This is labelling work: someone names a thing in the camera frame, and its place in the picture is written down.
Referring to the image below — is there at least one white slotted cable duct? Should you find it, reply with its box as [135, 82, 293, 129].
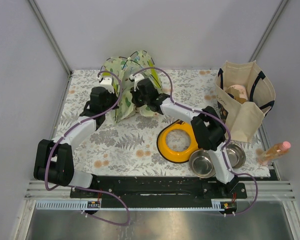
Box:
[35, 200, 102, 211]

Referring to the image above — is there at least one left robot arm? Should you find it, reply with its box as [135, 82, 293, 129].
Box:
[33, 86, 118, 198]

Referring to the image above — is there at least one yellow double bowl stand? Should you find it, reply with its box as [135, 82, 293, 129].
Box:
[156, 120, 199, 164]

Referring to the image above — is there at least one pink cap plastic bottle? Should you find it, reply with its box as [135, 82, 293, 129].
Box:
[257, 141, 291, 166]

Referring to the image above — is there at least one avocado print cushion mat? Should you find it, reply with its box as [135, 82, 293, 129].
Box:
[110, 89, 158, 123]

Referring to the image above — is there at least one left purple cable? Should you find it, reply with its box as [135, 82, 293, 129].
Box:
[44, 70, 131, 227]

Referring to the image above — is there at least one floral table mat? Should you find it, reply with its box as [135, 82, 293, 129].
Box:
[49, 68, 272, 178]

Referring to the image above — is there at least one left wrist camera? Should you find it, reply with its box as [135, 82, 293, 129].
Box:
[99, 77, 114, 93]

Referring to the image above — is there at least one green avocado pet tent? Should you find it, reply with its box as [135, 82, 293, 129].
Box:
[101, 49, 163, 96]

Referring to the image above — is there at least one beige canvas tote bag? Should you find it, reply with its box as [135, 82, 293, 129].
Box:
[215, 61, 276, 142]

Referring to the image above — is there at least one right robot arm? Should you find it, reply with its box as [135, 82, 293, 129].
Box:
[129, 74, 239, 198]

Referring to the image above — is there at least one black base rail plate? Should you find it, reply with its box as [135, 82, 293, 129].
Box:
[70, 176, 247, 209]

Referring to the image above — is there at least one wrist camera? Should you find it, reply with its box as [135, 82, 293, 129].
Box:
[129, 73, 145, 92]
[99, 77, 114, 93]

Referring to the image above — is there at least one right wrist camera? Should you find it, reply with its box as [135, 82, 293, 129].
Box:
[129, 73, 145, 92]

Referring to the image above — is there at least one steel pet bowl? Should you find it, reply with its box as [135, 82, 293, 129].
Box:
[226, 142, 246, 169]
[188, 149, 216, 179]

